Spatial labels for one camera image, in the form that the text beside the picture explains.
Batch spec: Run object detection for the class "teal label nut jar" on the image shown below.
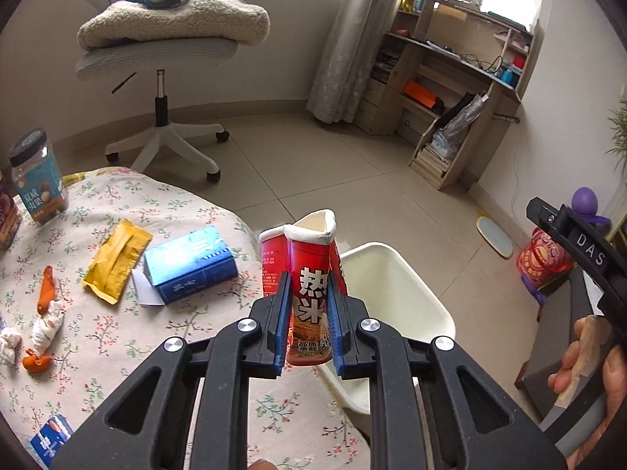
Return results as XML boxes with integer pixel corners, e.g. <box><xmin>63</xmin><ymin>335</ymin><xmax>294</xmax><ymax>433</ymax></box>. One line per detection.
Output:
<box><xmin>8</xmin><ymin>128</ymin><xmax>69</xmax><ymax>226</ymax></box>

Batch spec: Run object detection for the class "white tissue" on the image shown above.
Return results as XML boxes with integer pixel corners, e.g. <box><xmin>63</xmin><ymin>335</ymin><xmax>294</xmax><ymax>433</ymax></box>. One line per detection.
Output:
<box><xmin>0</xmin><ymin>328</ymin><xmax>21</xmax><ymax>367</ymax></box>
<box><xmin>30</xmin><ymin>300</ymin><xmax>66</xmax><ymax>356</ymax></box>

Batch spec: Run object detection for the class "orange box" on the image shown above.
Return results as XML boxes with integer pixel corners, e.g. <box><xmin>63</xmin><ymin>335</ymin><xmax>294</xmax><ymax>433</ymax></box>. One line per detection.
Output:
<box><xmin>402</xmin><ymin>80</ymin><xmax>439</xmax><ymax>110</ymax></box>

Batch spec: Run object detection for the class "small blue carton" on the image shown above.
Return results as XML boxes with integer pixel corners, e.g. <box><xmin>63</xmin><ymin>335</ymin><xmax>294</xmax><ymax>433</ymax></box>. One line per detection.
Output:
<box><xmin>29</xmin><ymin>414</ymin><xmax>74</xmax><ymax>468</ymax></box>

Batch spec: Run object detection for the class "white bathroom scale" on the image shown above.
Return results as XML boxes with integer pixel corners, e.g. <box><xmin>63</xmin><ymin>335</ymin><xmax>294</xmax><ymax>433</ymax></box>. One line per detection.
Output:
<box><xmin>476</xmin><ymin>215</ymin><xmax>514</xmax><ymax>259</ymax></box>

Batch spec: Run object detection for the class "red printed bag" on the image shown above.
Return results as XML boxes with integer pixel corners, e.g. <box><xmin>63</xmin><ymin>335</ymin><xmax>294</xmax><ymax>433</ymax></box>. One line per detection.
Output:
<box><xmin>514</xmin><ymin>228</ymin><xmax>574</xmax><ymax>307</ymax></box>

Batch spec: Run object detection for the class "person's right hand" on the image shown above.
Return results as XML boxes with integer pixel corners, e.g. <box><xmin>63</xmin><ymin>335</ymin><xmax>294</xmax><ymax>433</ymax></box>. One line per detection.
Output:
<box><xmin>546</xmin><ymin>316</ymin><xmax>627</xmax><ymax>451</ymax></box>

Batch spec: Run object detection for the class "floral tablecloth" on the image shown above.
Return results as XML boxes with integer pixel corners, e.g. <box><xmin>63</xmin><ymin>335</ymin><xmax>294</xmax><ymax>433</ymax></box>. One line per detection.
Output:
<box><xmin>0</xmin><ymin>166</ymin><xmax>373</xmax><ymax>470</ymax></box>

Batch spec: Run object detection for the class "orange peel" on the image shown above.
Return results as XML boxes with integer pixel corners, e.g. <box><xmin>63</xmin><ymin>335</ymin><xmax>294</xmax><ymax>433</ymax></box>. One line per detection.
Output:
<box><xmin>36</xmin><ymin>266</ymin><xmax>56</xmax><ymax>313</ymax></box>
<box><xmin>22</xmin><ymin>349</ymin><xmax>56</xmax><ymax>375</ymax></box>

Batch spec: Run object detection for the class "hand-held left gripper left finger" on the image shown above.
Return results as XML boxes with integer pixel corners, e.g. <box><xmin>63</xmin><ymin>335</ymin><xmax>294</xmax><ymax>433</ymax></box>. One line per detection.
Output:
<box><xmin>49</xmin><ymin>270</ymin><xmax>295</xmax><ymax>470</ymax></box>

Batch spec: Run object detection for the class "grey lace curtain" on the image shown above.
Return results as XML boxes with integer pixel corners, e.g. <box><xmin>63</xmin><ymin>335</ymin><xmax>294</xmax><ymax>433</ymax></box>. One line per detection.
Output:
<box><xmin>306</xmin><ymin>0</ymin><xmax>400</xmax><ymax>125</ymax></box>

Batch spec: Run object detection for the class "potted plant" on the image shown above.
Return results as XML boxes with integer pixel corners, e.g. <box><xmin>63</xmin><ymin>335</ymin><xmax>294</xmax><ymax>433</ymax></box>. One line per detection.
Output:
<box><xmin>605</xmin><ymin>103</ymin><xmax>627</xmax><ymax>177</ymax></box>

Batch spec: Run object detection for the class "wooden desk with shelves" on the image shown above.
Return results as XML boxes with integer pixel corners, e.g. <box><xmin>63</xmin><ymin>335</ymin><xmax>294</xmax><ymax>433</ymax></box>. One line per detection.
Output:
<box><xmin>355</xmin><ymin>0</ymin><xmax>544</xmax><ymax>192</ymax></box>

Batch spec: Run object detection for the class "grey office chair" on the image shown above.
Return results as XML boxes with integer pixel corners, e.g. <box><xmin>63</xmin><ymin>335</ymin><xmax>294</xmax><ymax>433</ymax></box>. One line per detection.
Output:
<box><xmin>76</xmin><ymin>0</ymin><xmax>272</xmax><ymax>184</ymax></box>

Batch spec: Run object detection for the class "yellow snack packet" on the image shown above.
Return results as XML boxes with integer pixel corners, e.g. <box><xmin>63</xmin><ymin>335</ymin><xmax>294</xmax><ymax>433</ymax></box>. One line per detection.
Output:
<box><xmin>82</xmin><ymin>219</ymin><xmax>154</xmax><ymax>304</ymax></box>

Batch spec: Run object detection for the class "purple label nut jar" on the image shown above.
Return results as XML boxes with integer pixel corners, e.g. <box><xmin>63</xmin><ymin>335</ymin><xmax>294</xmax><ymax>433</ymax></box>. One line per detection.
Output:
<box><xmin>0</xmin><ymin>169</ymin><xmax>21</xmax><ymax>250</ymax></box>

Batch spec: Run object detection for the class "blue carton box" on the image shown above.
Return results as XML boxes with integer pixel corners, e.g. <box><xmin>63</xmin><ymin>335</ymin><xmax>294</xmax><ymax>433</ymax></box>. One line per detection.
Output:
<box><xmin>132</xmin><ymin>226</ymin><xmax>239</xmax><ymax>307</ymax></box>

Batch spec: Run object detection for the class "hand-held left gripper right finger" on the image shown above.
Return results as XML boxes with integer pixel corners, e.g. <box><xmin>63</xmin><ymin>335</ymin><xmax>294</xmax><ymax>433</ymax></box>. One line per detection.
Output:
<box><xmin>326</xmin><ymin>274</ymin><xmax>569</xmax><ymax>470</ymax></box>

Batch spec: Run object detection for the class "stack of books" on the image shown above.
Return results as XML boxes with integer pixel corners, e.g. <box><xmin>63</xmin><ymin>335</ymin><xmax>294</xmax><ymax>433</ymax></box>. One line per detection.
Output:
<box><xmin>371</xmin><ymin>51</ymin><xmax>399</xmax><ymax>83</ymax></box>

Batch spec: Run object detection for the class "cream fleece blanket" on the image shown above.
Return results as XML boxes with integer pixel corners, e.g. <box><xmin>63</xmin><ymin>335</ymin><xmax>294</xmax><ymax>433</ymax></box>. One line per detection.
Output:
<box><xmin>77</xmin><ymin>0</ymin><xmax>271</xmax><ymax>52</ymax></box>

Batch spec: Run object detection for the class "white plastic bin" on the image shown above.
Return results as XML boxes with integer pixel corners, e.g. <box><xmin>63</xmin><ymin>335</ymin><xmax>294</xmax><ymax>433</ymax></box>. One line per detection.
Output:
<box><xmin>316</xmin><ymin>241</ymin><xmax>456</xmax><ymax>414</ymax></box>

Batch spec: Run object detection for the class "purple ball toy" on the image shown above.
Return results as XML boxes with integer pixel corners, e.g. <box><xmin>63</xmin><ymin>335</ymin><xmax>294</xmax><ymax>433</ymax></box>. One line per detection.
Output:
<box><xmin>568</xmin><ymin>187</ymin><xmax>608</xmax><ymax>228</ymax></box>

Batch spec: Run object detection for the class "red paper cup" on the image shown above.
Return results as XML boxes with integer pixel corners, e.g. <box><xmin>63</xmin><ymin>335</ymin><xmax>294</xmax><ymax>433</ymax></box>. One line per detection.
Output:
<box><xmin>259</xmin><ymin>210</ymin><xmax>350</xmax><ymax>367</ymax></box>

